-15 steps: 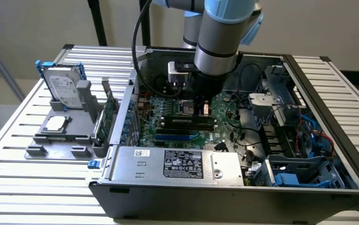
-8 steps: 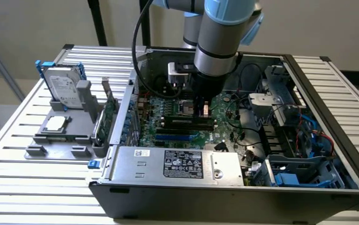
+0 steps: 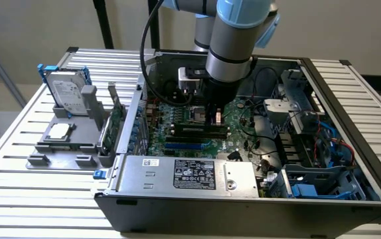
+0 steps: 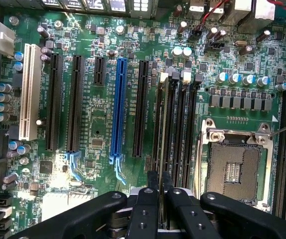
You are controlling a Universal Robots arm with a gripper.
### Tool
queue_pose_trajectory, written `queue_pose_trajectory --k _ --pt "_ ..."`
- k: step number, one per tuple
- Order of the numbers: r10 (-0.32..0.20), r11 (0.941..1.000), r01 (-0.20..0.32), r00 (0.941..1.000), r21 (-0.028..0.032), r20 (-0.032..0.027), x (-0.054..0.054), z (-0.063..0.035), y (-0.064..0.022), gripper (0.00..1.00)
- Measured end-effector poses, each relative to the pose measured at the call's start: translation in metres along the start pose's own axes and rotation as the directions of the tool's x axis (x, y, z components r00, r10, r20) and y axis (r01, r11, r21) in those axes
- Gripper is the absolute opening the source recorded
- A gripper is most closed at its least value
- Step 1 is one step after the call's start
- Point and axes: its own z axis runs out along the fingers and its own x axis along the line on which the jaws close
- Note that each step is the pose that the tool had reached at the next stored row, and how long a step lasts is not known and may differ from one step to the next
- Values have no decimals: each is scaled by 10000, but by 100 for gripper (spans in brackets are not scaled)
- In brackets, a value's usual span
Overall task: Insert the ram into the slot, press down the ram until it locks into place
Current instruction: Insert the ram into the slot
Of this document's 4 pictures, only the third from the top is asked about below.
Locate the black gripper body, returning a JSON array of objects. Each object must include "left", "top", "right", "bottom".
[{"left": 201, "top": 77, "right": 241, "bottom": 111}]

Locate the green RAM stick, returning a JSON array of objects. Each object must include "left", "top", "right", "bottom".
[{"left": 181, "top": 125, "right": 227, "bottom": 133}]

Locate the black RAM slot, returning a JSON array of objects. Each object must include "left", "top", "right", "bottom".
[
  {"left": 171, "top": 122, "right": 210, "bottom": 131},
  {"left": 173, "top": 128, "right": 227, "bottom": 139}
]

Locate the blue expansion slot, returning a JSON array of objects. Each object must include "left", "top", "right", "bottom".
[{"left": 165, "top": 142, "right": 213, "bottom": 151}]

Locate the black expansion slot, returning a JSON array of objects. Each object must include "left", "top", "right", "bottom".
[{"left": 163, "top": 150, "right": 190, "bottom": 157}]

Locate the CPU socket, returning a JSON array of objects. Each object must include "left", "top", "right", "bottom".
[{"left": 185, "top": 104, "right": 209, "bottom": 122}]

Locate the green motherboard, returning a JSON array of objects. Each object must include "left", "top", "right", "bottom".
[{"left": 139, "top": 97, "right": 267, "bottom": 160}]

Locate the black open PC case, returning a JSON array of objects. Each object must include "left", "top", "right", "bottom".
[{"left": 91, "top": 49, "right": 381, "bottom": 233}]

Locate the grey metal disk bay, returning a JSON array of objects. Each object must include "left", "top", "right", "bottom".
[{"left": 262, "top": 69, "right": 326, "bottom": 134}]

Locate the silver power supply unit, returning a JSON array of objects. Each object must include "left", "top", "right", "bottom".
[{"left": 115, "top": 155, "right": 261, "bottom": 198}]

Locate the green graphics card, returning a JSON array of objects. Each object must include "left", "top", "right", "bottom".
[{"left": 98, "top": 83, "right": 125, "bottom": 153}]

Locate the blue plastic drive cage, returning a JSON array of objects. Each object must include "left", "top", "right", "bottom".
[{"left": 271, "top": 163, "right": 367, "bottom": 200}]

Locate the silver hard disk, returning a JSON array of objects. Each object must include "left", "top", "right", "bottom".
[{"left": 46, "top": 71, "right": 89, "bottom": 116}]

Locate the grey parts rack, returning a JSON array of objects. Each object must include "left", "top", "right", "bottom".
[{"left": 25, "top": 85, "right": 125, "bottom": 171}]

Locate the silver CPU chip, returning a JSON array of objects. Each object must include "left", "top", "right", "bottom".
[{"left": 47, "top": 123, "right": 71, "bottom": 139}]

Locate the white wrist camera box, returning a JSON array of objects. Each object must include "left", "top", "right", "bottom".
[{"left": 177, "top": 67, "right": 207, "bottom": 91}]

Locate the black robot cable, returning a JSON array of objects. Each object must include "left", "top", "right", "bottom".
[{"left": 138, "top": 0, "right": 198, "bottom": 107}]

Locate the blue wire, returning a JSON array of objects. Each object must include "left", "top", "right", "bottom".
[{"left": 310, "top": 119, "right": 357, "bottom": 172}]

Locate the red wire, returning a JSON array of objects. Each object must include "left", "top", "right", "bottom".
[{"left": 310, "top": 139, "right": 355, "bottom": 167}]

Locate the blue disk carrier bracket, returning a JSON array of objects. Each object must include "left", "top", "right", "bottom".
[{"left": 35, "top": 63, "right": 93, "bottom": 88}]

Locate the black metal stand post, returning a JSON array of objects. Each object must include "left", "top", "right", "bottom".
[{"left": 91, "top": 0, "right": 115, "bottom": 49}]

